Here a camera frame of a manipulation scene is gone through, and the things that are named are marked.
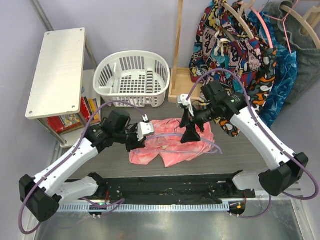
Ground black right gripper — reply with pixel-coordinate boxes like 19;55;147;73
179;102;218;144

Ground lilac plastic hanger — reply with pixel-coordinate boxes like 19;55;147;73
133;118;222;154

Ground pink patterned shorts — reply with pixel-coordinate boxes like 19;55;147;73
129;118;217;168

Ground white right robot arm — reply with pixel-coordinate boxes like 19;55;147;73
177;82;309;198

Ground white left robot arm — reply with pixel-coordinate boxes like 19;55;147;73
18;109;155;223

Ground black orange camo shorts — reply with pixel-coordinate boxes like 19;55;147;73
214;1;278;138

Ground comic print shorts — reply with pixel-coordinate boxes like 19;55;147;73
189;0;261;93

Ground blue patterned shorts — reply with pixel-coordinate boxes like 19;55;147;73
259;11;298;128

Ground pink plastic hanger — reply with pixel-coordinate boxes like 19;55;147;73
250;7;274;49

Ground beige wooden hanger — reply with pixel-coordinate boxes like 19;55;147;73
280;0;320;49
221;0;256;39

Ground grey green shorts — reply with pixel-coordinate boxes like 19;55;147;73
261;1;320;107

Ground beige wooden hanger far right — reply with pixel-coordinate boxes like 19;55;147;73
280;0;320;49

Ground wooden clothes rack stand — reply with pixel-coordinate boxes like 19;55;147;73
168;0;204;105

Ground red book stack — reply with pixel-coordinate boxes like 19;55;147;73
47;97;98;134

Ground white plastic laundry basket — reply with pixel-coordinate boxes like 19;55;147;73
93;50;170;108

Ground white side shelf table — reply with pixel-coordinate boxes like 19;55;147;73
25;28;101;148

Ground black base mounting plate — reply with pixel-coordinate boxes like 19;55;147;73
84;173;256;205

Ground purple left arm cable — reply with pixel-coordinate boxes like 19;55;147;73
18;100;148;235

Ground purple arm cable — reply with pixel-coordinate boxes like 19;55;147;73
18;100;148;235
186;68;320;219

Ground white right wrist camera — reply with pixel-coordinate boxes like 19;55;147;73
176;94;194;117

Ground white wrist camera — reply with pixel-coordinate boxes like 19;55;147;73
176;94;194;117
137;122;155;142

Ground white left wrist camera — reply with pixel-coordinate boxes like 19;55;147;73
137;122;155;142

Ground slotted white cable duct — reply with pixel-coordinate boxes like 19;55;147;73
58;202;230;213

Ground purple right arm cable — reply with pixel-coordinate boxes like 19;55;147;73
186;68;320;219

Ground thin pink wire hanger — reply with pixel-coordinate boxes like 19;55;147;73
262;0;299;54

